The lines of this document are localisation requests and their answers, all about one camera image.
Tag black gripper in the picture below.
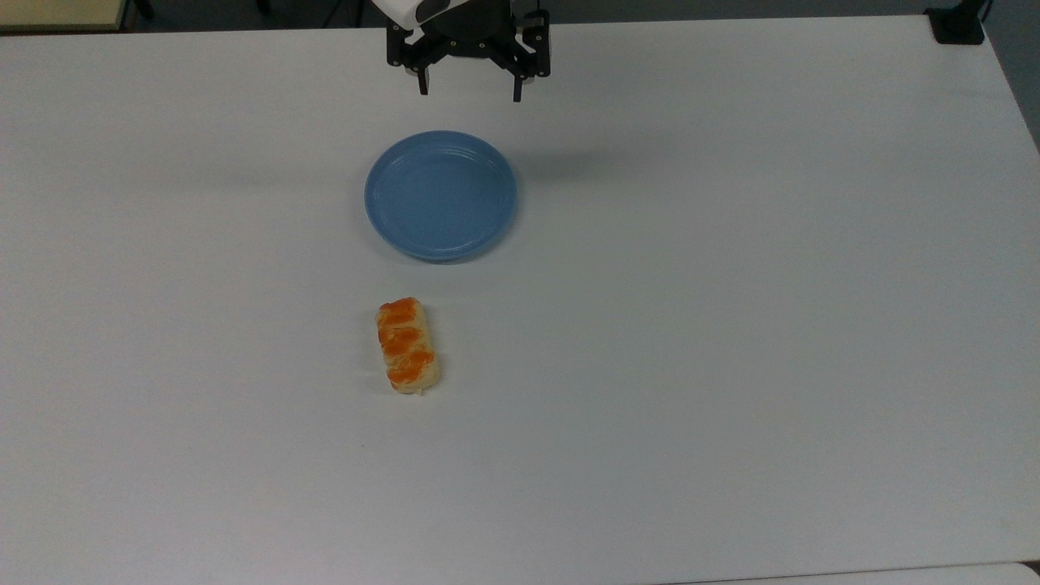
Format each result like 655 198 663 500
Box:
385 0 553 103

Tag blue round plate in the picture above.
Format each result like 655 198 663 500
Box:
364 130 518 263

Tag bread with orange glaze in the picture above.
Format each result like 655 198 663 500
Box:
375 297 443 397

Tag light wooden desk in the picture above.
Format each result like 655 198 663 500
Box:
0 0 133 34

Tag black table clamp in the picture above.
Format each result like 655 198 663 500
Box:
925 0 994 46

